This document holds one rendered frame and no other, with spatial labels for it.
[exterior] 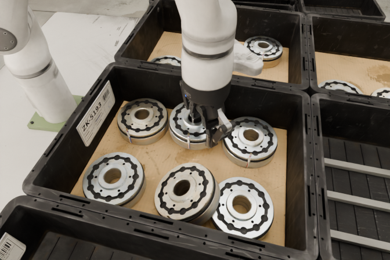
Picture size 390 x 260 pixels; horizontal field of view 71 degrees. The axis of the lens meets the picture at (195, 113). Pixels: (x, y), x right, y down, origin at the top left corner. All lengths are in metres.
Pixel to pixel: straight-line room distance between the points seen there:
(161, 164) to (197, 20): 0.30
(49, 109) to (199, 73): 0.50
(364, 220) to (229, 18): 0.40
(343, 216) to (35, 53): 0.68
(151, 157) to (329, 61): 0.53
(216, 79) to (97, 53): 0.72
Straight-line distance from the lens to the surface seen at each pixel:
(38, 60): 0.69
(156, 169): 0.52
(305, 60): 0.62
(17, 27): 0.61
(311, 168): 0.44
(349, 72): 0.80
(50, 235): 0.53
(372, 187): 0.60
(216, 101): 0.40
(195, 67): 0.36
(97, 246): 0.49
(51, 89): 0.73
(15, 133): 0.87
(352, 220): 0.55
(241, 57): 0.41
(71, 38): 1.16
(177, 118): 0.53
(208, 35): 0.33
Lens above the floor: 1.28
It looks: 48 degrees down
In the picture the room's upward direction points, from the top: straight up
